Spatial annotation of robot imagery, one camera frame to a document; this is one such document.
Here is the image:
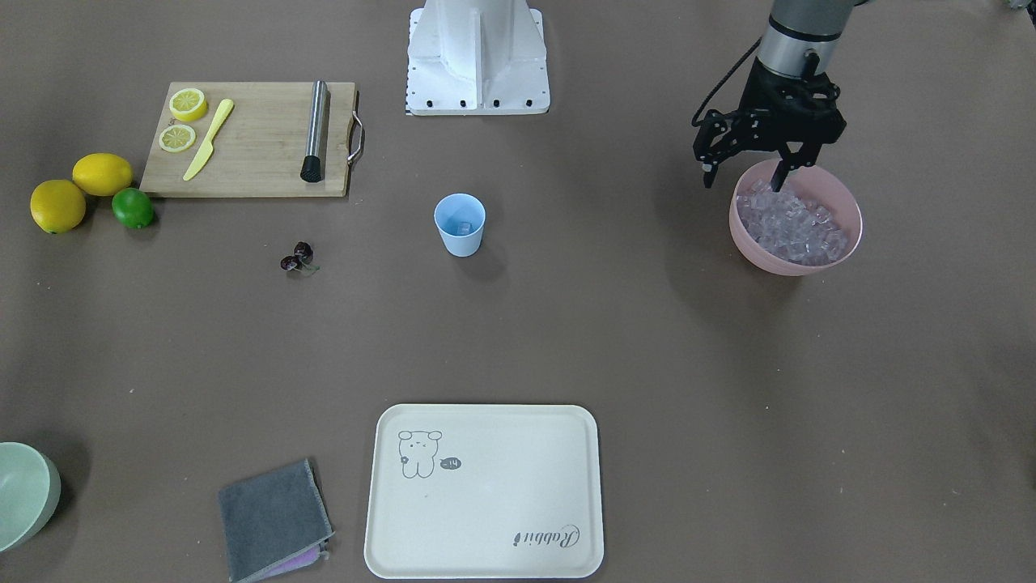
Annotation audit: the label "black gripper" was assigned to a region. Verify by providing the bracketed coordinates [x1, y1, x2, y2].
[741, 58, 847, 193]

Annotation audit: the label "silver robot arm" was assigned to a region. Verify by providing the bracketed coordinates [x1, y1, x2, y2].
[739, 1, 859, 192]

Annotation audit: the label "pile of clear ice cubes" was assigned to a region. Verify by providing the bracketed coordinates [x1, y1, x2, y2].
[735, 180, 851, 266]

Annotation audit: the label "light blue plastic cup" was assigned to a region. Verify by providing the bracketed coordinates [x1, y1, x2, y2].
[433, 193, 487, 257]

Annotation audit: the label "dark red cherries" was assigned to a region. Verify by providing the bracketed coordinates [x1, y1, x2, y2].
[280, 242, 321, 276]

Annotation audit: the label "pink bowl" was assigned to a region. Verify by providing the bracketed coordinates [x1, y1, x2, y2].
[728, 161, 863, 276]

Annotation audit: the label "cream rabbit tray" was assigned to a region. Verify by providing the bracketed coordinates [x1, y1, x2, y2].
[365, 403, 605, 579]

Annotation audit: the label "steel muddler black tip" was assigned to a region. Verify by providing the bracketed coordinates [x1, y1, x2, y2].
[299, 80, 329, 182]

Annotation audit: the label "bamboo cutting board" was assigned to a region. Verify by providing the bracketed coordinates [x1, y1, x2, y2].
[140, 81, 363, 198]

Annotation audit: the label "yellow plastic knife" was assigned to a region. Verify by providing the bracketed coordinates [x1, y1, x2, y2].
[182, 97, 236, 181]

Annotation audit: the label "lemon half upper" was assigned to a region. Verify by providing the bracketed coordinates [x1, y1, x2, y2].
[168, 87, 208, 123]

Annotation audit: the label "lemon half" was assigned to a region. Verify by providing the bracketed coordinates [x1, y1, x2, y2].
[168, 87, 208, 123]
[159, 123, 197, 154]

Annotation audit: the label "lemon half lower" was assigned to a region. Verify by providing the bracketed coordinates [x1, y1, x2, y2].
[159, 123, 197, 154]

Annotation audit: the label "grey folded cloth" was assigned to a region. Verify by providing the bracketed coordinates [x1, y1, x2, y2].
[217, 458, 334, 582]

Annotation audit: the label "green lime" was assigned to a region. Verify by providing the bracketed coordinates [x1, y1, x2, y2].
[111, 187, 155, 229]

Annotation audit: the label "yellow lemon near board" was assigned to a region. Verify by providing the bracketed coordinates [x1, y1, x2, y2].
[73, 152, 134, 197]

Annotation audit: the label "yellow lemon outer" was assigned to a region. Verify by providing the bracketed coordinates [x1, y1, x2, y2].
[30, 180, 87, 235]

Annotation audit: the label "mint green bowl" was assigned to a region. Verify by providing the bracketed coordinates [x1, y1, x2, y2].
[1, 442, 62, 552]

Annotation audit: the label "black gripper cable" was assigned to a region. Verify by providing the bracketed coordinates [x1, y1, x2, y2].
[691, 36, 762, 130]

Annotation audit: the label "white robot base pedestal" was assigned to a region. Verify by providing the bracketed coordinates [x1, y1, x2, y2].
[405, 1, 551, 116]

